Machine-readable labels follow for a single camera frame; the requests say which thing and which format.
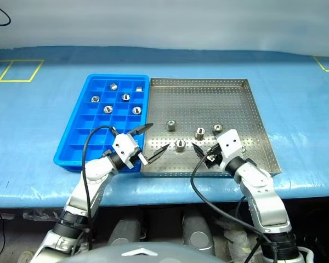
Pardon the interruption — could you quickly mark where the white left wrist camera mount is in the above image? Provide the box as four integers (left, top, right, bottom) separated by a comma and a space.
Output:
111, 133, 140, 169

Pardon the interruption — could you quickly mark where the white cable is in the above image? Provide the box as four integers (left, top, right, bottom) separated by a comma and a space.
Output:
298, 245, 316, 263

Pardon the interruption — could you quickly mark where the grey robot torso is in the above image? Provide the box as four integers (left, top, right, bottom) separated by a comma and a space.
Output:
54, 241, 220, 263

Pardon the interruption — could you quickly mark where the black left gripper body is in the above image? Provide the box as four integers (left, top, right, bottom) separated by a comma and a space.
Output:
128, 149, 144, 168

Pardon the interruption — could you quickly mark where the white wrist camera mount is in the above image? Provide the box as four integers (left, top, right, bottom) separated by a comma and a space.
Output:
215, 129, 246, 161
111, 133, 140, 169

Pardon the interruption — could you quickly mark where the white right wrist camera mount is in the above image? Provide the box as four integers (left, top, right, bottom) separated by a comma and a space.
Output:
215, 129, 246, 161

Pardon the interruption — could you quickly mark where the thin black cable loop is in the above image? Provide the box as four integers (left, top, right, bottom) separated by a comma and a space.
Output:
0, 4, 12, 27

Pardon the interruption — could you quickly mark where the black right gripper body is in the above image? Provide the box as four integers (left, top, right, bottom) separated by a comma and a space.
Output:
203, 144, 225, 169

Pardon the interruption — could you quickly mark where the blue plastic table cover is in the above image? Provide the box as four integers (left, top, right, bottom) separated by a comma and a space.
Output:
0, 45, 329, 211

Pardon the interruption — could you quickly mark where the grey rounded robot foot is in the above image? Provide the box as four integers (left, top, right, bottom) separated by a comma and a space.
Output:
182, 212, 216, 255
108, 218, 142, 246

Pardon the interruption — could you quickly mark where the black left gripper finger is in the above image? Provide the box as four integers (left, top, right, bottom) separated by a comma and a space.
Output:
147, 143, 171, 166
127, 123, 154, 137

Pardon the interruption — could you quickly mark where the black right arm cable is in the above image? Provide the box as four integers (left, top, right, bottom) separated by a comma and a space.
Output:
190, 153, 280, 263

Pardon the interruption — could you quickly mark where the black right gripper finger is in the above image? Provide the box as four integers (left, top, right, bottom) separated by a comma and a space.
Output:
191, 142, 208, 159

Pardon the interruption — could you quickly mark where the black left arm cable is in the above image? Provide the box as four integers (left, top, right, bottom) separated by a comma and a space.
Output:
81, 125, 118, 250

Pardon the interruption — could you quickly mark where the blue compartment tray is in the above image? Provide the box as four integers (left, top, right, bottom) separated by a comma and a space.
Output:
53, 73, 150, 173

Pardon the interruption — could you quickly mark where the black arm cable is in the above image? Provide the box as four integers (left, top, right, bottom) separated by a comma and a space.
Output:
81, 125, 118, 250
190, 153, 280, 263

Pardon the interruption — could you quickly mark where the perforated metal tray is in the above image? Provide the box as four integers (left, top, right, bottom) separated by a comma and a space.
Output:
140, 78, 282, 178

